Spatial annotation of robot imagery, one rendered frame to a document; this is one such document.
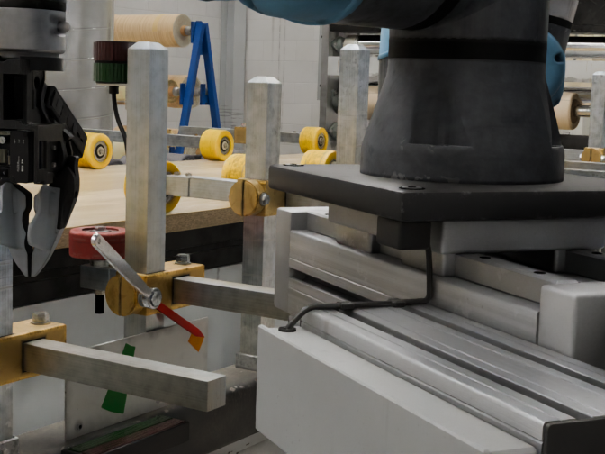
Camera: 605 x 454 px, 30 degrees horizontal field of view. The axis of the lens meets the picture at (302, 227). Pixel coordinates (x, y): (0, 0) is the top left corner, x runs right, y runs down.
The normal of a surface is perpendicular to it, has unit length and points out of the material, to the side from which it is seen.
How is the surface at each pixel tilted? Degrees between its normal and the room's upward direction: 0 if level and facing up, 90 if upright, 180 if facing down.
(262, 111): 90
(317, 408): 90
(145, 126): 90
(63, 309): 90
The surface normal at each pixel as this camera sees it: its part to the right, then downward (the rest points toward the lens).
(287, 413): -0.91, 0.02
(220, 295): -0.53, 0.09
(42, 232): 0.98, 0.11
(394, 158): -0.73, 0.06
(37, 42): 0.54, 0.13
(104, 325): 0.85, 0.10
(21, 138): -0.19, 0.11
